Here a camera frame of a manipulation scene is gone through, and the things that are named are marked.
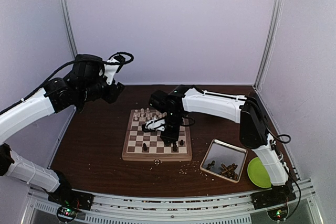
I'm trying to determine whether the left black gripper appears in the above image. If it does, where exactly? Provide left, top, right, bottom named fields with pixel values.
left=79, top=78, right=125, bottom=104

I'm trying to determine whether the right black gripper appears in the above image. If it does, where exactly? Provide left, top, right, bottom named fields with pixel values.
left=160, top=112, right=183, bottom=145

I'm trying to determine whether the wooden chess board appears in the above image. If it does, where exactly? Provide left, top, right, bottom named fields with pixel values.
left=122, top=110, right=192, bottom=162

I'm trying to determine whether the metal tray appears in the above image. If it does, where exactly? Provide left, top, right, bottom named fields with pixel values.
left=199, top=139, right=248, bottom=184

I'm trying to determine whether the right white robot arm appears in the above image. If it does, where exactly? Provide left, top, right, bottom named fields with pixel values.
left=142, top=85, right=290, bottom=204

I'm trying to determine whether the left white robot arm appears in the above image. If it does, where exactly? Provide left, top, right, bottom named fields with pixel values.
left=1, top=52, right=128, bottom=205

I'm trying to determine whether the pile of dark chess pieces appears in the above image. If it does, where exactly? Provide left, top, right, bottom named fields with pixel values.
left=219, top=163, right=238, bottom=180

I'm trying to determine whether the green plate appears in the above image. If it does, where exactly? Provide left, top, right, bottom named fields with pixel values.
left=247, top=157, right=271, bottom=189

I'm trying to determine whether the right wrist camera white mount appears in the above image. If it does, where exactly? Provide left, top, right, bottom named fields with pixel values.
left=142, top=118, right=165, bottom=132

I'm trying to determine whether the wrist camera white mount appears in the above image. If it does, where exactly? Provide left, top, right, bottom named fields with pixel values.
left=103, top=54, right=125, bottom=85
left=142, top=118, right=165, bottom=132

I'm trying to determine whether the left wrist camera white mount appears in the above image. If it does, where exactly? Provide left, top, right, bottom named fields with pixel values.
left=103, top=54, right=125, bottom=85

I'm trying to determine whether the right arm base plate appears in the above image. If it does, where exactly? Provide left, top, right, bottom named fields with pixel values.
left=251, top=189, right=297, bottom=210

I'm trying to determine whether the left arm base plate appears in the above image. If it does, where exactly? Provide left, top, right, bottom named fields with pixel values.
left=47, top=191, right=94, bottom=210

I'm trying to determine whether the left aluminium frame post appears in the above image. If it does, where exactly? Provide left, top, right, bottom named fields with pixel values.
left=60, top=0, right=78, bottom=58

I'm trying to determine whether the aluminium frame post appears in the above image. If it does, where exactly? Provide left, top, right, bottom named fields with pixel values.
left=60, top=0, right=78, bottom=58
left=254, top=0, right=284, bottom=91

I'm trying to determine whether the right aluminium frame post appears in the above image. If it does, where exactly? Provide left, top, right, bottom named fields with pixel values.
left=254, top=0, right=284, bottom=91

